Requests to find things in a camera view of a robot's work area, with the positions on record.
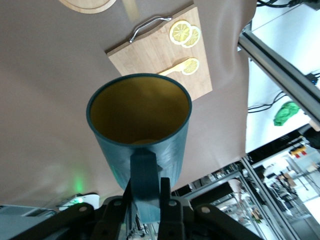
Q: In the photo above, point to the yellow plastic fork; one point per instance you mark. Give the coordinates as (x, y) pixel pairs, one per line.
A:
(172, 68)

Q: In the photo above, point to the wooden mug tree rack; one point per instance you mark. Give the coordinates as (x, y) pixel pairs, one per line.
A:
(87, 6)

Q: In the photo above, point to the brown table cover mat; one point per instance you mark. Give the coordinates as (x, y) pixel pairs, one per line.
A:
(37, 100)

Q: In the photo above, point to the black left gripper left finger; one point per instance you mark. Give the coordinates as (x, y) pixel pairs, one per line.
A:
(100, 220)

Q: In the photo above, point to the yellow red emergency stop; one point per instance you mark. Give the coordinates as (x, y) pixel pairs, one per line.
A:
(298, 151)

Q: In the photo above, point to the green crumpled object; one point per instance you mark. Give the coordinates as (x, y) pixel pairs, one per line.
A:
(286, 113)

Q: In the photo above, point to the lemon slice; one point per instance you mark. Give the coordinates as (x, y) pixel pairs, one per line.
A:
(196, 37)
(178, 32)
(193, 66)

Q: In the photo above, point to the aluminium camera mount pole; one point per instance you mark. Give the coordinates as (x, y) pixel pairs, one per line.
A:
(275, 67)

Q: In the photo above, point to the teal cup yellow inside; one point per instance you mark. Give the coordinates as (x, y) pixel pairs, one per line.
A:
(140, 112)

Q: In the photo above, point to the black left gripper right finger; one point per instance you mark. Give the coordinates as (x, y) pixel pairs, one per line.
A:
(180, 220)

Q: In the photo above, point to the aluminium frame shelving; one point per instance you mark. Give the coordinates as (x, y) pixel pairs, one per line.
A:
(250, 187)

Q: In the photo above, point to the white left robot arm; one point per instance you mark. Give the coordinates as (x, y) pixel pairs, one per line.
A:
(85, 198)

